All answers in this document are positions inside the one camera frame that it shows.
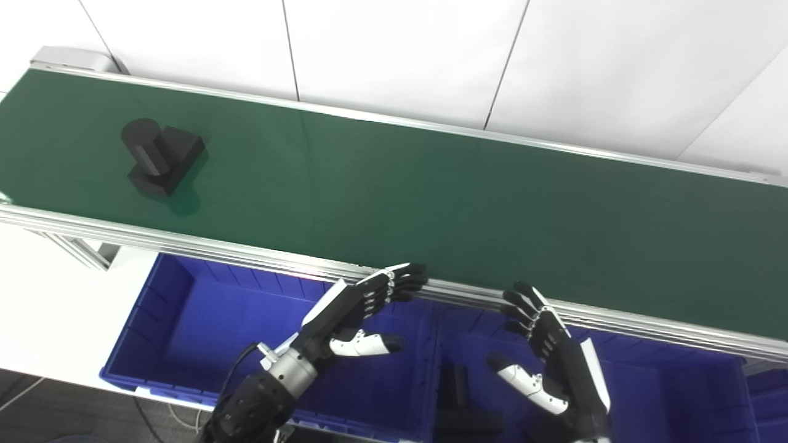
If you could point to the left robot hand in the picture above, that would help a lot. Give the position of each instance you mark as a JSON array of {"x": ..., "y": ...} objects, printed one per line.
[{"x": 335, "y": 314}]

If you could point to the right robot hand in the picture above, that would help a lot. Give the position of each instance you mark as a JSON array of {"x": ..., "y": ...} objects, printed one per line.
[{"x": 569, "y": 375}]

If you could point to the black cylinder block part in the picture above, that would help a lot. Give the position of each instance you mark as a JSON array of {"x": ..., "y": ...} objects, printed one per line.
[{"x": 161, "y": 159}]

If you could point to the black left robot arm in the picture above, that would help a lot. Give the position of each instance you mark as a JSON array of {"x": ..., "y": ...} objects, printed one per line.
[{"x": 258, "y": 400}]

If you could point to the blue plastic bin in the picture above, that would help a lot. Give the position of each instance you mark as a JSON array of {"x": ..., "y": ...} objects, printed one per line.
[
  {"x": 665, "y": 394},
  {"x": 769, "y": 406},
  {"x": 203, "y": 332}
]

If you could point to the black T-shaped part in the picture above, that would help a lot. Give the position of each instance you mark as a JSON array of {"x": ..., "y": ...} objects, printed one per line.
[{"x": 458, "y": 400}]

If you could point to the green conveyor belt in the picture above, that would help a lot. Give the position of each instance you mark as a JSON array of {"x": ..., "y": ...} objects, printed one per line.
[
  {"x": 184, "y": 241},
  {"x": 431, "y": 197}
]

